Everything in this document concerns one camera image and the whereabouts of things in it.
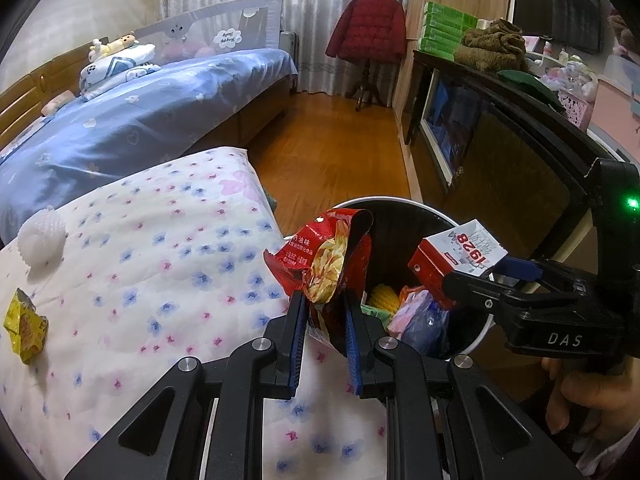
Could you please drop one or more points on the white foam fruit net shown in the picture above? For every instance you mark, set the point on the white foam fruit net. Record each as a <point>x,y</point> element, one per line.
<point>42,235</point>

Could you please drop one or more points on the red puffer jacket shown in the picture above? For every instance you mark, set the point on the red puffer jacket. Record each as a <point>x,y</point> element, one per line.
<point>370,25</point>

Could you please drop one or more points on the person's right forearm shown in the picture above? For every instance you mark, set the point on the person's right forearm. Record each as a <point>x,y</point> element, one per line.
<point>600,460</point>

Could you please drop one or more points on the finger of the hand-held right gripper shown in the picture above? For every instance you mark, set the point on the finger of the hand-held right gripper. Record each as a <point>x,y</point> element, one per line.
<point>480,292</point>
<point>522,269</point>

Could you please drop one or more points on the wooden bed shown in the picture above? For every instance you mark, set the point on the wooden bed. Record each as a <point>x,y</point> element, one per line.
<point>255,115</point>

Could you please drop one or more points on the white bin with black bag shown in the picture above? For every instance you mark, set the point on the white bin with black bag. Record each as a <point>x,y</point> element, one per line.
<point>390,230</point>

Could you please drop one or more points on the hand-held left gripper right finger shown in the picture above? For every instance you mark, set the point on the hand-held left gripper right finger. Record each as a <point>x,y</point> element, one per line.
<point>352,355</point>

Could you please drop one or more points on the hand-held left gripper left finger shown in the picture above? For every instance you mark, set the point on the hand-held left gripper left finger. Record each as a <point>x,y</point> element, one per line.
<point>298,342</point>

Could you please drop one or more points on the green packet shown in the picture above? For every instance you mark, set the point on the green packet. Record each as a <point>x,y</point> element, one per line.
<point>377,316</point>

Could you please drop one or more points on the wooden coat stand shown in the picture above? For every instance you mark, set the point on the wooden coat stand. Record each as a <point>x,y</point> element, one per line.
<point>367,85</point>

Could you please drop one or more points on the black flat screen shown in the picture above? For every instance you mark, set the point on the black flat screen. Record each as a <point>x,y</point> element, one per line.
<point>555,10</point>

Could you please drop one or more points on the bed with blue blanket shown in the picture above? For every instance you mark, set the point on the bed with blue blanket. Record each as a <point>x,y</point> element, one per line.
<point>150,120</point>

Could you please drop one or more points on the blue plastic wrapper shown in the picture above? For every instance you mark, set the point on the blue plastic wrapper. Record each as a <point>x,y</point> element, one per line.
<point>425,330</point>

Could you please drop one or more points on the small pink pillow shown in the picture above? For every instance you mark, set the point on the small pink pillow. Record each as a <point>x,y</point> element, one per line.
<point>56,102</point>

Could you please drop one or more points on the brown fuzzy cloth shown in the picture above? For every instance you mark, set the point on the brown fuzzy cloth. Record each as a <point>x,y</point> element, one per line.
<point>490,47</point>

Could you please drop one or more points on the person's right hand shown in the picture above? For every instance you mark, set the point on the person's right hand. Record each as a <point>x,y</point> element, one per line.
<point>595,400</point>

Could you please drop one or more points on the yellow snack packet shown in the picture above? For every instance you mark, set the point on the yellow snack packet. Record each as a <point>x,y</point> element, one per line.
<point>25,330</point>

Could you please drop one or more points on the grey bed guard rail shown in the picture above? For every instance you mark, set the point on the grey bed guard rail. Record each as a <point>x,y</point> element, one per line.
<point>210,20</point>

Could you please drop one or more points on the pink packet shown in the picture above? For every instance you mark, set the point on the pink packet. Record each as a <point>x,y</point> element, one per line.
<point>407,316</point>

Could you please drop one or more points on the red and white carton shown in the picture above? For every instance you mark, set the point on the red and white carton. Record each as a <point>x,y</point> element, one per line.
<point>435,265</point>

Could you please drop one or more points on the yellow foam fruit net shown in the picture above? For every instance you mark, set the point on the yellow foam fruit net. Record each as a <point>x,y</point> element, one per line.
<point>382,297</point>

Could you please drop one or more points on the pink perforated basket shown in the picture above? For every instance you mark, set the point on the pink perforated basket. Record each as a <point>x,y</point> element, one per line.
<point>577,107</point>

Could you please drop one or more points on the white radiator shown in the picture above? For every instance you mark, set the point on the white radiator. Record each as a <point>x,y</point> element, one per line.
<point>290,60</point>

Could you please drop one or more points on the pink storage box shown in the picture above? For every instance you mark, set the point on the pink storage box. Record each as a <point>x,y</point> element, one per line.
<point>617,107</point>

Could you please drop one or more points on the floral white blanket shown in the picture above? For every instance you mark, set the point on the floral white blanket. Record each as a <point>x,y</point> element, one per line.
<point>175,260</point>

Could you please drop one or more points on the white curtains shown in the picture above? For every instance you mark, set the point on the white curtains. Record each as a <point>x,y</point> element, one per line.
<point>310,10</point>

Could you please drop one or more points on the red chip bag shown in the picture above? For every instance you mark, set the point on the red chip bag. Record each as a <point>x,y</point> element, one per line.
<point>325,260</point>

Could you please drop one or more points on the stack of green boxes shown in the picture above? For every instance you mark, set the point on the stack of green boxes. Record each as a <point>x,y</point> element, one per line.
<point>445,30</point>

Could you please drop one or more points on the dark wooden cabinet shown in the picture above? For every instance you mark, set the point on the dark wooden cabinet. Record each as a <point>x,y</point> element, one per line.
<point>510,160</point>

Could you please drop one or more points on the yellow plush toy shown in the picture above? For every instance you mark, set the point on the yellow plush toy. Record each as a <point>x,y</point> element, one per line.
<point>112,46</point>

